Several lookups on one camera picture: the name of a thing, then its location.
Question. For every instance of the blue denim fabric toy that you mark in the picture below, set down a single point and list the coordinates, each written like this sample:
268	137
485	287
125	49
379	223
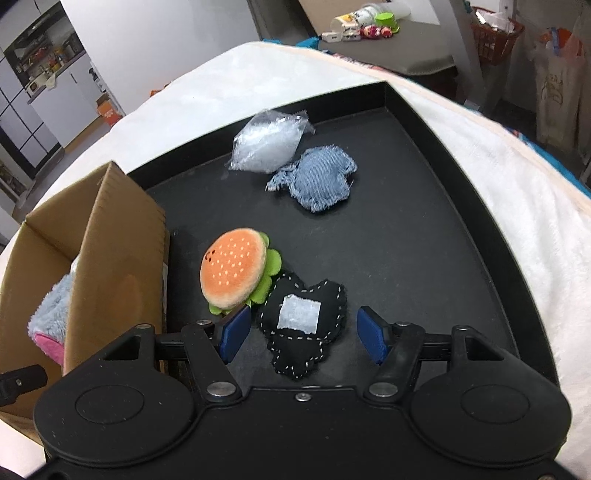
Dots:
318	179

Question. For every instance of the grey chair seat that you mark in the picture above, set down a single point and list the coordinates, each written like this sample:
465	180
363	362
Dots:
419	49

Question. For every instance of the orange cardboard box on floor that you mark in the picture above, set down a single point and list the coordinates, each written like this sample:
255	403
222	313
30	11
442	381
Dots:
107	110

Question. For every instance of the green cup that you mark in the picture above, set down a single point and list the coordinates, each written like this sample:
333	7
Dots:
387	23

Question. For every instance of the black rectangular tray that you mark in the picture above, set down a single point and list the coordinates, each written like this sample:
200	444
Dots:
414	240

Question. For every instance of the black stitched fabric toy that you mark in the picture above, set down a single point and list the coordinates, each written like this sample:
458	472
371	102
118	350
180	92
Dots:
300	322

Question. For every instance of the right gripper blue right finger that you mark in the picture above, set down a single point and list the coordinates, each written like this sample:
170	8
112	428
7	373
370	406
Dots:
395	348

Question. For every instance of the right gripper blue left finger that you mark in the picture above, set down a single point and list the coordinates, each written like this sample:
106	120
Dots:
210	346

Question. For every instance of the brown cardboard box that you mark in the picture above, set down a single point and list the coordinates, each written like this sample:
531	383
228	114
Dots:
113	235

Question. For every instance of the clear plastic bag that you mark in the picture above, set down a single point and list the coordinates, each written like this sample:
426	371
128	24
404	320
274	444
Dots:
268	141

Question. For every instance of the grey fluffy plush slipper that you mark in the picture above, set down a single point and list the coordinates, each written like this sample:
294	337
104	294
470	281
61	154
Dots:
47	325

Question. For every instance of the orange plastic basket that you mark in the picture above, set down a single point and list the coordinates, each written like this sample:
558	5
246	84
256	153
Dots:
495	35

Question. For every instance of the plush hamburger toy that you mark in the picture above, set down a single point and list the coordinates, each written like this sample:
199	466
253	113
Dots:
238	268

